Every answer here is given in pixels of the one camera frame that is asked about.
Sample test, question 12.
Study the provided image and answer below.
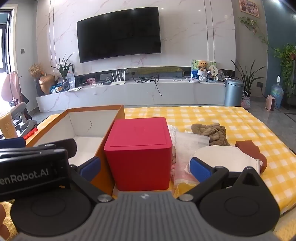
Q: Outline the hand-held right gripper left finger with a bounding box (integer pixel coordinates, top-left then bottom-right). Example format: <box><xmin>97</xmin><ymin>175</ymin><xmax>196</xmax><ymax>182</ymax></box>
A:
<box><xmin>69</xmin><ymin>156</ymin><xmax>114</xmax><ymax>203</ymax></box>

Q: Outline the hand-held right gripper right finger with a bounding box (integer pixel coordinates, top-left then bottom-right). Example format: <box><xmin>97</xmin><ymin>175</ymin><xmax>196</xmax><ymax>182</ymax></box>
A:
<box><xmin>179</xmin><ymin>157</ymin><xmax>264</xmax><ymax>204</ymax></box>

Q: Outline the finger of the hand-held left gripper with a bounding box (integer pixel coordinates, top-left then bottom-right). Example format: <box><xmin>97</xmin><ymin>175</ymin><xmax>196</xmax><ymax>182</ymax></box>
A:
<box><xmin>0</xmin><ymin>137</ymin><xmax>26</xmax><ymax>148</ymax></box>
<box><xmin>0</xmin><ymin>138</ymin><xmax>77</xmax><ymax>163</ymax></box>

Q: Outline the orange cardboard box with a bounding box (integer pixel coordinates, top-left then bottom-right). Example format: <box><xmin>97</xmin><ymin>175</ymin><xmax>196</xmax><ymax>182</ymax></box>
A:
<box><xmin>25</xmin><ymin>105</ymin><xmax>126</xmax><ymax>196</ymax></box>

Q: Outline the brown braided plush rope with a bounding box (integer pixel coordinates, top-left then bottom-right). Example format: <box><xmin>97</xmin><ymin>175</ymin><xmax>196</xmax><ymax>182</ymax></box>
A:
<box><xmin>191</xmin><ymin>123</ymin><xmax>231</xmax><ymax>146</ymax></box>

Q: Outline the red plush toy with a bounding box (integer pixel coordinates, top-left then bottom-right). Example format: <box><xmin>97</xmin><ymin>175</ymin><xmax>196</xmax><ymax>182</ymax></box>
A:
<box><xmin>235</xmin><ymin>140</ymin><xmax>268</xmax><ymax>173</ymax></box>

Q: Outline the person's left hand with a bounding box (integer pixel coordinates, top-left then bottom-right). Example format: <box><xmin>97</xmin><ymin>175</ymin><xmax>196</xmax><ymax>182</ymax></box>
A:
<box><xmin>0</xmin><ymin>204</ymin><xmax>6</xmax><ymax>233</ymax></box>

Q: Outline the brown cardboard carton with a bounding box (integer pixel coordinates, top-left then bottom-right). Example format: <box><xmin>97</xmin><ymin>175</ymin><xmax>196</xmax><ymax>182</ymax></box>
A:
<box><xmin>0</xmin><ymin>111</ymin><xmax>18</xmax><ymax>140</ymax></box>

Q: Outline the clear bagged pink white towel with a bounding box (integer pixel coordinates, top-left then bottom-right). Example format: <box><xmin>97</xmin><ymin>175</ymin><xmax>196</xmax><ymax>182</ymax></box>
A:
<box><xmin>168</xmin><ymin>124</ymin><xmax>210</xmax><ymax>193</ymax></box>

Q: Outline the grey chair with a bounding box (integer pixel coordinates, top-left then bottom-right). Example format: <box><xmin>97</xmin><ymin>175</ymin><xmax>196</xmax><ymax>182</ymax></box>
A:
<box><xmin>9</xmin><ymin>102</ymin><xmax>38</xmax><ymax>138</ymax></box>

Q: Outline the yellow fluffy rug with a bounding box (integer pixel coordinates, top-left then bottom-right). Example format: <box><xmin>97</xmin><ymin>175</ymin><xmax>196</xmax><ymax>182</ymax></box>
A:
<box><xmin>0</xmin><ymin>201</ymin><xmax>18</xmax><ymax>241</ymax></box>

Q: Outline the red square box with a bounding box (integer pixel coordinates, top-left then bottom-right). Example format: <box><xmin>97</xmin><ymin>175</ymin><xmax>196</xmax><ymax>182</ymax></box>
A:
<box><xmin>104</xmin><ymin>117</ymin><xmax>173</xmax><ymax>192</ymax></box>

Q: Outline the pink round fan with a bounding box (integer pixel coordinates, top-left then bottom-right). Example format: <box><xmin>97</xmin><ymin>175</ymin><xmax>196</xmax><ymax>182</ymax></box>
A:
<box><xmin>1</xmin><ymin>71</ymin><xmax>20</xmax><ymax>101</ymax></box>

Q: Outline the yellow checkered tablecloth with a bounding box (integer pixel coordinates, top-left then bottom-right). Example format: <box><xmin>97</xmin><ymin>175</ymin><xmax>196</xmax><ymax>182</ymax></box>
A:
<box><xmin>23</xmin><ymin>105</ymin><xmax>296</xmax><ymax>215</ymax></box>

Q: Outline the gold vase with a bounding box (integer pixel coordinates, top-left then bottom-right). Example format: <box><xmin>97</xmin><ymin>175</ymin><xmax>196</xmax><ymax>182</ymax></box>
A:
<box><xmin>38</xmin><ymin>74</ymin><xmax>56</xmax><ymax>94</ymax></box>

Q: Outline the dried flower bunch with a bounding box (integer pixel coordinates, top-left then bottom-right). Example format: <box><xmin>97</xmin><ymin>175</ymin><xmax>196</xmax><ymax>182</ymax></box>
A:
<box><xmin>29</xmin><ymin>63</ymin><xmax>44</xmax><ymax>79</ymax></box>

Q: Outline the green plant in glass vase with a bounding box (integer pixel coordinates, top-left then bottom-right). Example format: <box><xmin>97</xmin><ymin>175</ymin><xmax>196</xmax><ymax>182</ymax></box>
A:
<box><xmin>51</xmin><ymin>53</ymin><xmax>75</xmax><ymax>91</ymax></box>

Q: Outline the white marble television cabinet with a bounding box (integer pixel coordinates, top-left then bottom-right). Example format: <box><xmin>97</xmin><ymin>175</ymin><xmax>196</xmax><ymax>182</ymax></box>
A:
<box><xmin>36</xmin><ymin>79</ymin><xmax>226</xmax><ymax>112</ymax></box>

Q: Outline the woven basket bag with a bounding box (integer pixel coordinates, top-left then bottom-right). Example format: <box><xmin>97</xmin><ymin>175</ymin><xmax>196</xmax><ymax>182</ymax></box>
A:
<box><xmin>240</xmin><ymin>91</ymin><xmax>251</xmax><ymax>109</ymax></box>

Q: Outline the white router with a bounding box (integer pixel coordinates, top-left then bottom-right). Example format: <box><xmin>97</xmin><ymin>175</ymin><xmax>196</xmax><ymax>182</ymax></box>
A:
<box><xmin>110</xmin><ymin>71</ymin><xmax>126</xmax><ymax>85</ymax></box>

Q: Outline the grey metal trash can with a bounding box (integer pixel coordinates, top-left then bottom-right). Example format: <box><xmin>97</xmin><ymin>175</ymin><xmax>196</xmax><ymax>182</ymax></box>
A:
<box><xmin>224</xmin><ymin>78</ymin><xmax>245</xmax><ymax>107</ymax></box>

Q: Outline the pink space heater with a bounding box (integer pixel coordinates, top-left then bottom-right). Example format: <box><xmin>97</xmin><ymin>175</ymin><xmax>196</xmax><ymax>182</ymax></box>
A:
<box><xmin>265</xmin><ymin>95</ymin><xmax>276</xmax><ymax>112</ymax></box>

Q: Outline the round paper fan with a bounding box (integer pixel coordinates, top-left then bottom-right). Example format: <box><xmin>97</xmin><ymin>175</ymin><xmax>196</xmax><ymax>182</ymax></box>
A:
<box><xmin>209</xmin><ymin>64</ymin><xmax>219</xmax><ymax>80</ymax></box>

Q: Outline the potted snake plant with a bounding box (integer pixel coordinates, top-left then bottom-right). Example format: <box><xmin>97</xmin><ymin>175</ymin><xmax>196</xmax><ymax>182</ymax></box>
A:
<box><xmin>231</xmin><ymin>59</ymin><xmax>259</xmax><ymax>98</ymax></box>

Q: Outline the green picture board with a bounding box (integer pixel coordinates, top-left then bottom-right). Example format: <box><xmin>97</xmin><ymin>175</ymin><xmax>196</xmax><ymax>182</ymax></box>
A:
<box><xmin>191</xmin><ymin>60</ymin><xmax>217</xmax><ymax>80</ymax></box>

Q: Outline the brown teddy bear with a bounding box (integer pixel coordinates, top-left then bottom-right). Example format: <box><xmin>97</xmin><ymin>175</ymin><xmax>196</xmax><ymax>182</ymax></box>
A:
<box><xmin>197</xmin><ymin>60</ymin><xmax>210</xmax><ymax>71</ymax></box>

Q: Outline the blue water jug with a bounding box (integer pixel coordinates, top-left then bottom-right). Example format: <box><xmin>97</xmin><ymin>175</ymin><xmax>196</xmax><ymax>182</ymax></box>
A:
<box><xmin>270</xmin><ymin>76</ymin><xmax>284</xmax><ymax>108</ymax></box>

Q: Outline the leafy green potted plant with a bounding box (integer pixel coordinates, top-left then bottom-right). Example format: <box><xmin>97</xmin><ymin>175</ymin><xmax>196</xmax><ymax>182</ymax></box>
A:
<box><xmin>273</xmin><ymin>44</ymin><xmax>296</xmax><ymax>98</ymax></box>

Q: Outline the hanging vine plant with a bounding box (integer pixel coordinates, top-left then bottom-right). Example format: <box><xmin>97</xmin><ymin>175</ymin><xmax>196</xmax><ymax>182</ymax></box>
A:
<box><xmin>239</xmin><ymin>16</ymin><xmax>270</xmax><ymax>52</ymax></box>

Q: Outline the black cable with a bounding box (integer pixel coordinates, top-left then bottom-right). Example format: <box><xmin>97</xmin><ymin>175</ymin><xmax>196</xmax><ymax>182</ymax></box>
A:
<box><xmin>133</xmin><ymin>72</ymin><xmax>163</xmax><ymax>97</ymax></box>

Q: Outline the black wall television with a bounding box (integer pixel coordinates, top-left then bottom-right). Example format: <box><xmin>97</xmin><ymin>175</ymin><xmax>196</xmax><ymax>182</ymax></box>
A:
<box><xmin>76</xmin><ymin>6</ymin><xmax>162</xmax><ymax>63</ymax></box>

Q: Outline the framed wall picture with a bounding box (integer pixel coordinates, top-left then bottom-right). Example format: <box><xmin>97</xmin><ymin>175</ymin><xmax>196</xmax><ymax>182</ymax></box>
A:
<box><xmin>239</xmin><ymin>0</ymin><xmax>260</xmax><ymax>18</ymax></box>

